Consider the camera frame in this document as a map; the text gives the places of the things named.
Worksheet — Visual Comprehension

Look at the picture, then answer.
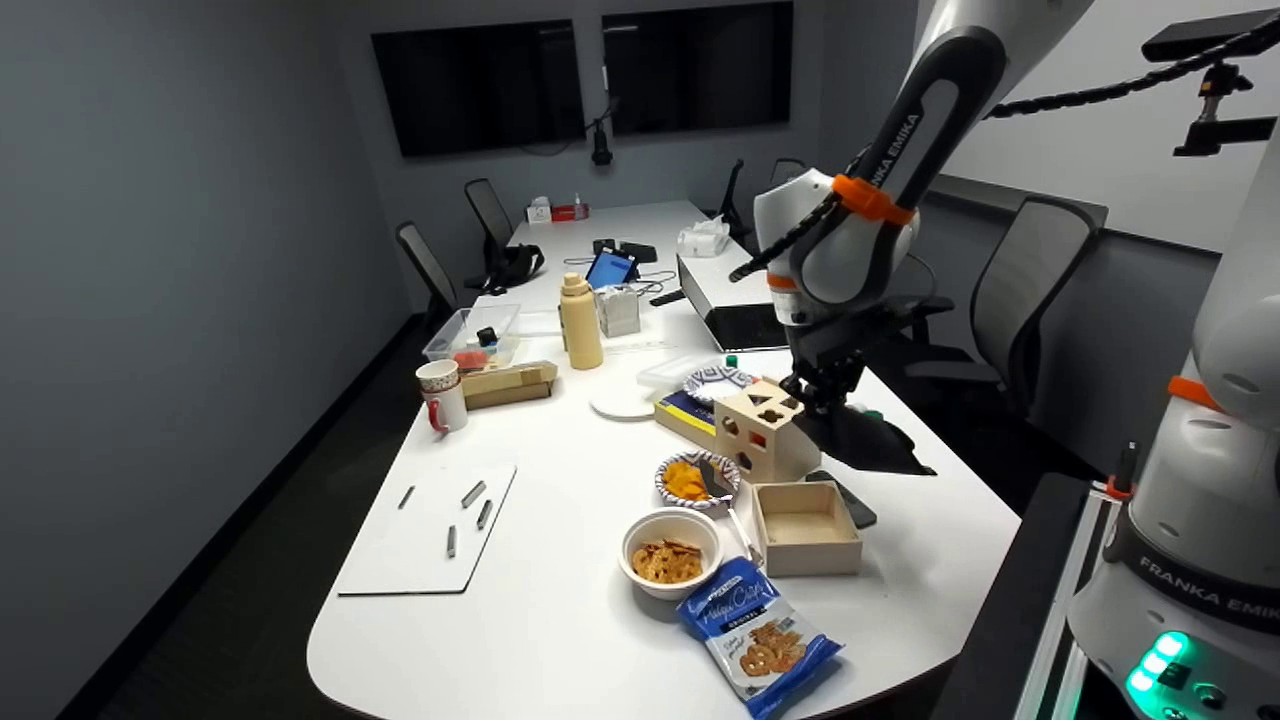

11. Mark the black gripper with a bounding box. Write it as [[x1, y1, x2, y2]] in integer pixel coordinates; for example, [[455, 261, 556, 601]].
[[786, 315, 867, 410]]

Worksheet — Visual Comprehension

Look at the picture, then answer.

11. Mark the black towel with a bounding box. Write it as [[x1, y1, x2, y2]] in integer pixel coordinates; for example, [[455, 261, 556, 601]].
[[804, 410, 926, 477]]

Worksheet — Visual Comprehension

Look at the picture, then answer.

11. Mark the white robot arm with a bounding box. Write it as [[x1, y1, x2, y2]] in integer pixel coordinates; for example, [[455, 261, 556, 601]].
[[731, 0, 1092, 411]]

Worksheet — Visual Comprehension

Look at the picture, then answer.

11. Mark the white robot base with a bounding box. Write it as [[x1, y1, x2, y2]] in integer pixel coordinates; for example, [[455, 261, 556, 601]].
[[1066, 140, 1280, 720]]

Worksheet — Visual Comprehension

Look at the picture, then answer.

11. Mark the black laptop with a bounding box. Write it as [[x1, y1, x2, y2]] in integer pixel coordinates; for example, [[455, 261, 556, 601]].
[[677, 243, 786, 350]]

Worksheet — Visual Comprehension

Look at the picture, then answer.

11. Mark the wooden shape sorter cube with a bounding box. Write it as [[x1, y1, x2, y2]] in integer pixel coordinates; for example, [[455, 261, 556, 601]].
[[714, 381, 819, 485]]

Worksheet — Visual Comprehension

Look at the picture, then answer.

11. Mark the blue patterned paper bowl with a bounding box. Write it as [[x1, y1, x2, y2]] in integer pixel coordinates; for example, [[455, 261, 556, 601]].
[[685, 368, 748, 406]]

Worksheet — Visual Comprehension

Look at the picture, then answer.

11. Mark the dark blue book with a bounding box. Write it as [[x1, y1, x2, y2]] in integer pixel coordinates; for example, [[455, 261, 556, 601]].
[[651, 394, 721, 453]]

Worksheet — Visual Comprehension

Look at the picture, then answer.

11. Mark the grey remote control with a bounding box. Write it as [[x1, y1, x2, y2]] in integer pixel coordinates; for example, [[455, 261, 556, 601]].
[[804, 468, 877, 529]]

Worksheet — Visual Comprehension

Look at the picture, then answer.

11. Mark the open wooden box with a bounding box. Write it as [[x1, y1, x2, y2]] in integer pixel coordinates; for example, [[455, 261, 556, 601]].
[[753, 480, 863, 579]]

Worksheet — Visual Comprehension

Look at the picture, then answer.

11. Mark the black mesh office chair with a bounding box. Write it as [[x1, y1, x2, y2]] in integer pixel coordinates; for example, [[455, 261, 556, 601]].
[[879, 196, 1101, 410]]

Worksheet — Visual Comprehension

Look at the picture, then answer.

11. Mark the patterned bowl with orange food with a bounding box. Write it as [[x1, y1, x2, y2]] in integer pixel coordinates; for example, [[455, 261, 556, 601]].
[[655, 453, 739, 511]]

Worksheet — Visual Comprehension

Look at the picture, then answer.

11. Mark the white round plate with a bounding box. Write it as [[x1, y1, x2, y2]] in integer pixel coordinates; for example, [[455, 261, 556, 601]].
[[586, 385, 655, 423]]

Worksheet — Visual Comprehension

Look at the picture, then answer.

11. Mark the white box container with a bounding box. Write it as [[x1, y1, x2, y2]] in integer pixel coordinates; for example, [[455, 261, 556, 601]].
[[594, 290, 641, 338]]

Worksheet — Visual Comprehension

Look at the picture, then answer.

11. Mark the blue tablet device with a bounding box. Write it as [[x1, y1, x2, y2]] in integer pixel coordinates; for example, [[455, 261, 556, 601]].
[[586, 251, 635, 290]]

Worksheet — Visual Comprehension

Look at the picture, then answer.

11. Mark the tan squeeze bottle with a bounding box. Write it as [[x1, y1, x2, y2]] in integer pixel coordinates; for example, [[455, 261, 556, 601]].
[[560, 272, 604, 368]]

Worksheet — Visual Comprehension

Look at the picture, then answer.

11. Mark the white bowl with snacks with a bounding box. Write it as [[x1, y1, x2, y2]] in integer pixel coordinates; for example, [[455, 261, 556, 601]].
[[621, 508, 723, 601]]

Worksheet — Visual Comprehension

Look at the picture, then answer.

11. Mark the blue snack bag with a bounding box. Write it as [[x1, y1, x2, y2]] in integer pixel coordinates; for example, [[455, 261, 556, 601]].
[[678, 555, 839, 720]]

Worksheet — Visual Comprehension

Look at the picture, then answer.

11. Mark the black bag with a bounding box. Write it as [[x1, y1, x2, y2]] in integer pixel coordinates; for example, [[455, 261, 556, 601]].
[[485, 243, 545, 297]]

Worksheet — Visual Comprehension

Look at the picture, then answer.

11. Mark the tan rectangular box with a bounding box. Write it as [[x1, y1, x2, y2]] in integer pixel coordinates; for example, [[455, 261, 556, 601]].
[[460, 359, 556, 410]]

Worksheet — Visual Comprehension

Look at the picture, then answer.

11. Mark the white lidded jar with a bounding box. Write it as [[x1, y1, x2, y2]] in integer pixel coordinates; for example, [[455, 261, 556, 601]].
[[415, 359, 468, 435]]

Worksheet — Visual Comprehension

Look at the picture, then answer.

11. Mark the grey far office chair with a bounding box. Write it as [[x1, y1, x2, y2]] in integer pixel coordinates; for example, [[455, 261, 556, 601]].
[[395, 222, 463, 309]]

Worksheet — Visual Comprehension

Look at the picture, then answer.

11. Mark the white flat board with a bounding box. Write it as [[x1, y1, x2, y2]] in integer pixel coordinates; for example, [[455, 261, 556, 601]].
[[336, 466, 514, 597]]

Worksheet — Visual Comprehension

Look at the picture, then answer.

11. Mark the right wall monitor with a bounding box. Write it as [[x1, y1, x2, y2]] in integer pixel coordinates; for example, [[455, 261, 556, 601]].
[[604, 0, 790, 138]]

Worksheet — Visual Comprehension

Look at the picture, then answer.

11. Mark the wall monitor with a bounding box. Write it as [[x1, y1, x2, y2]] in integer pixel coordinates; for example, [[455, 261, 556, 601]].
[[371, 21, 582, 159], [604, 0, 790, 138]]

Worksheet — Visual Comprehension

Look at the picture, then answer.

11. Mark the left wall monitor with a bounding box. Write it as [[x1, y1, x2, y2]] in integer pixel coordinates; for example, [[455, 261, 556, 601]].
[[371, 21, 582, 159]]

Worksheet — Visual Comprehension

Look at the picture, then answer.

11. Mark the black camera on stand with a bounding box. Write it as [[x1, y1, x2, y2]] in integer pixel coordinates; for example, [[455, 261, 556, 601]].
[[1139, 7, 1280, 158]]

